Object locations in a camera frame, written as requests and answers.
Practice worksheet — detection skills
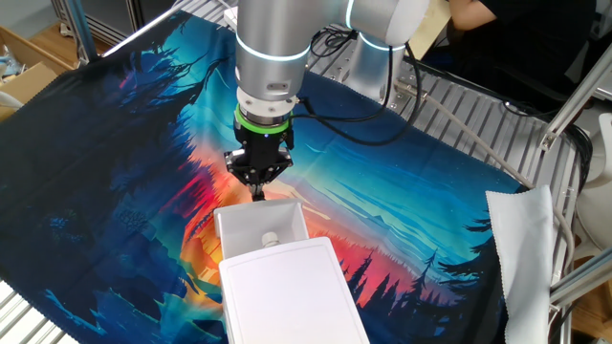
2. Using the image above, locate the white curved object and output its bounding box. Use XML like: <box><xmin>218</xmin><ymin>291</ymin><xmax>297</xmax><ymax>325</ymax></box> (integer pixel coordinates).
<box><xmin>0</xmin><ymin>90</ymin><xmax>25</xmax><ymax>111</ymax></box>

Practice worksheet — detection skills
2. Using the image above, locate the person in black shirt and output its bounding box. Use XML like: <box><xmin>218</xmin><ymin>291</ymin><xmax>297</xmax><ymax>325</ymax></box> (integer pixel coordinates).
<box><xmin>423</xmin><ymin>0</ymin><xmax>594</xmax><ymax>104</ymax></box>

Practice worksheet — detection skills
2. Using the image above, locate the white moulded plastic object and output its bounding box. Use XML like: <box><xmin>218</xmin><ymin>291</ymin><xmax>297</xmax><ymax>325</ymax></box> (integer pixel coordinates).
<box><xmin>576</xmin><ymin>112</ymin><xmax>612</xmax><ymax>249</ymax></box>

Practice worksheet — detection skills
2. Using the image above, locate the bare person forearm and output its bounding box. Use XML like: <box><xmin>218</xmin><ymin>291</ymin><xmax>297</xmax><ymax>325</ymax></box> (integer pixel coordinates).
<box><xmin>447</xmin><ymin>0</ymin><xmax>498</xmax><ymax>32</ymax></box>

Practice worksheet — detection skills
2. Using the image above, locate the aluminium frame post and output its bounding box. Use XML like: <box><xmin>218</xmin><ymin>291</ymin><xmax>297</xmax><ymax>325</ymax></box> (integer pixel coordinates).
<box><xmin>539</xmin><ymin>45</ymin><xmax>612</xmax><ymax>152</ymax></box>
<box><xmin>66</xmin><ymin>0</ymin><xmax>99</xmax><ymax>63</ymax></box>
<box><xmin>99</xmin><ymin>0</ymin><xmax>197</xmax><ymax>58</ymax></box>
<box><xmin>549</xmin><ymin>247</ymin><xmax>612</xmax><ymax>307</ymax></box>

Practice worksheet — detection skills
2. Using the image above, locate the brown cardboard box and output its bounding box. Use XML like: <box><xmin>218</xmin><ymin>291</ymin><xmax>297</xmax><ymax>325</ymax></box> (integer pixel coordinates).
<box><xmin>0</xmin><ymin>26</ymin><xmax>73</xmax><ymax>120</ymax></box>

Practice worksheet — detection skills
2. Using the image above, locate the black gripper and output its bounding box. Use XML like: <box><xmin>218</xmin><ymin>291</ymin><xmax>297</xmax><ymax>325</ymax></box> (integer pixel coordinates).
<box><xmin>224</xmin><ymin>124</ymin><xmax>295</xmax><ymax>200</ymax></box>

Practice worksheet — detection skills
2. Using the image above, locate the black cable bundle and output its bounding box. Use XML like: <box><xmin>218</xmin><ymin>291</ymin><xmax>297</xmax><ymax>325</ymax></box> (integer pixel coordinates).
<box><xmin>563</xmin><ymin>123</ymin><xmax>594</xmax><ymax>192</ymax></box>

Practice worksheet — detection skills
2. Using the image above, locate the white cloth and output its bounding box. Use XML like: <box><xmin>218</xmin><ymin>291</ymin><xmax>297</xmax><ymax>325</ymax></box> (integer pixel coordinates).
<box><xmin>485</xmin><ymin>184</ymin><xmax>558</xmax><ymax>344</ymax></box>

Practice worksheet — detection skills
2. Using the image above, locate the tan cardboard sheet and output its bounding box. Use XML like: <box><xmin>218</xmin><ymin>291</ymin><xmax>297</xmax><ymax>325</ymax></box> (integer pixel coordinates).
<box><xmin>408</xmin><ymin>0</ymin><xmax>453</xmax><ymax>61</ymax></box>

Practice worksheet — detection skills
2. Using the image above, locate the colourful forest sunset cloth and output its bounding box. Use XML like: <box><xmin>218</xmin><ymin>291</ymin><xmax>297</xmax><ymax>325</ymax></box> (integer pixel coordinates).
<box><xmin>0</xmin><ymin>10</ymin><xmax>527</xmax><ymax>344</ymax></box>

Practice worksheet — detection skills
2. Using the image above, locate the white box lid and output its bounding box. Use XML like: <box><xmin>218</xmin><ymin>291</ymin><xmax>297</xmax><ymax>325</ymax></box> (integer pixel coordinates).
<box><xmin>218</xmin><ymin>236</ymin><xmax>372</xmax><ymax>344</ymax></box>

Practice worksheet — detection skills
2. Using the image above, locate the grey cable with metal connector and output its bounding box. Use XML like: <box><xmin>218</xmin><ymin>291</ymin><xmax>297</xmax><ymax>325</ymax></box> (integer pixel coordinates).
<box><xmin>392</xmin><ymin>79</ymin><xmax>577</xmax><ymax>273</ymax></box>

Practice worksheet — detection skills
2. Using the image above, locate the white plastic box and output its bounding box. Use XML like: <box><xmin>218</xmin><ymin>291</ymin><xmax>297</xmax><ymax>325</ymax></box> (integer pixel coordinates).
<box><xmin>212</xmin><ymin>188</ymin><xmax>311</xmax><ymax>262</ymax></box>

